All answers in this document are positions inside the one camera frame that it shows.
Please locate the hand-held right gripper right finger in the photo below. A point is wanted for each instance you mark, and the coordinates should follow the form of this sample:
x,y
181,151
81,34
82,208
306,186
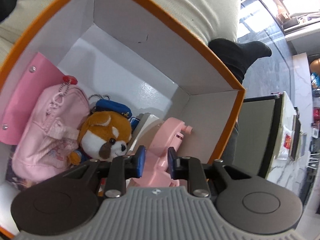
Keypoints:
x,y
171,163

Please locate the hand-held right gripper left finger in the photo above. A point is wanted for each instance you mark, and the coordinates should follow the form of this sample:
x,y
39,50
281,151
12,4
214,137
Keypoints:
x,y
140,162

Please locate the white and pink case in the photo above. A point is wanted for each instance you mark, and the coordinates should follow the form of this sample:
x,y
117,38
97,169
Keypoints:
x,y
172,132

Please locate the blue card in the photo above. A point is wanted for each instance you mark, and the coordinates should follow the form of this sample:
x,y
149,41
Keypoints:
x,y
135,124

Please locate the orange cardboard box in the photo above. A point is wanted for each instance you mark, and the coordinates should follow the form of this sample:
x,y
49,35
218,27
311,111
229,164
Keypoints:
x,y
140,62

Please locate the pink fabric pouch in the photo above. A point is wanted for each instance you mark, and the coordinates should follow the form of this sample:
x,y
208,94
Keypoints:
x,y
42,130

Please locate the pink leather folder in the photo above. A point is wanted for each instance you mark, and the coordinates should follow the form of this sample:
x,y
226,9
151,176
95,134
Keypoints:
x,y
22,92

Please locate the marble coffee table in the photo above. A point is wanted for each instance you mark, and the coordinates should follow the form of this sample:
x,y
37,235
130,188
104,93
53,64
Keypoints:
x,y
255,130

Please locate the plastic bag with red packet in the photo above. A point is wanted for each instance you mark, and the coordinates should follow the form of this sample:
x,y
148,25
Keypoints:
x,y
283,142

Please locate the black notebook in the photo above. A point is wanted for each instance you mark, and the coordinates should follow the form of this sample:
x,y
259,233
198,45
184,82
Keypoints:
x,y
295,135

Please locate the person's right leg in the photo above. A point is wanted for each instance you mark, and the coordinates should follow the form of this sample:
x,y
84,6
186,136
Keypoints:
x,y
240,52

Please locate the white marble console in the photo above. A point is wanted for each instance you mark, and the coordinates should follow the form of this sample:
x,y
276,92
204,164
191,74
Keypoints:
x,y
302,80

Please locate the beige sofa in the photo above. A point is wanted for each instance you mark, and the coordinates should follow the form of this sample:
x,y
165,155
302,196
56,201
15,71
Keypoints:
x,y
187,7

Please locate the snack packets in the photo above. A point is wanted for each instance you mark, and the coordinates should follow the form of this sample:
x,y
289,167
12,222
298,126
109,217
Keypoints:
x,y
316,80

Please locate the gold vase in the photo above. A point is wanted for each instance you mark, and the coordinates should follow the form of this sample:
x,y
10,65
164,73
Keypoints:
x,y
316,65

